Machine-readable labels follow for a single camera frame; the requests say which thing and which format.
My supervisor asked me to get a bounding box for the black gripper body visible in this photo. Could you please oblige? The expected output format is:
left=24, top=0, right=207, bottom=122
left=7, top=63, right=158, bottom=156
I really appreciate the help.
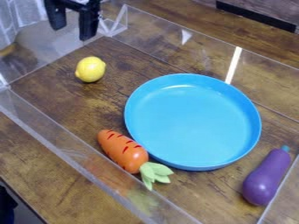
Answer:
left=43, top=0, right=102, bottom=11

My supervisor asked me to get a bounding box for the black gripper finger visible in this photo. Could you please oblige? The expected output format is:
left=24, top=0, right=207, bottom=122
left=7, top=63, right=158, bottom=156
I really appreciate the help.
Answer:
left=79, top=9, right=99, bottom=41
left=46, top=3, right=67, bottom=31

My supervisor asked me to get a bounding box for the yellow toy lemon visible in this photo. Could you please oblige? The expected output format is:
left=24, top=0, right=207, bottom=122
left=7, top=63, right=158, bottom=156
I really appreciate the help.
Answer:
left=75, top=56, right=107, bottom=82

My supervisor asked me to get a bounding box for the blue round plastic tray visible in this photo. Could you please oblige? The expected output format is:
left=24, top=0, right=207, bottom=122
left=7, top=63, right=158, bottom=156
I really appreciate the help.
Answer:
left=124, top=73, right=262, bottom=171

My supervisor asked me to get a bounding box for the orange toy carrot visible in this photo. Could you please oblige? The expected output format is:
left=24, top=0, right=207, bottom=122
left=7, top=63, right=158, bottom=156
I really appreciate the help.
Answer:
left=98, top=129, right=174, bottom=190

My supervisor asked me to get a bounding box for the dark object at table edge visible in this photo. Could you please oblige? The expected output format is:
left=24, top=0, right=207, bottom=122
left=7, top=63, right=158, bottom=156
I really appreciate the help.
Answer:
left=0, top=185, right=18, bottom=224

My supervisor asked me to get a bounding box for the purple toy eggplant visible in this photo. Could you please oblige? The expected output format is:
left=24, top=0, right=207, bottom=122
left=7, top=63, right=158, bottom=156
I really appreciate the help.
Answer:
left=242, top=145, right=291, bottom=206

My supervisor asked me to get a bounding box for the clear acrylic enclosure wall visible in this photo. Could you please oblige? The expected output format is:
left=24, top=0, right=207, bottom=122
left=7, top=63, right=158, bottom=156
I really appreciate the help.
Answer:
left=0, top=0, right=299, bottom=224

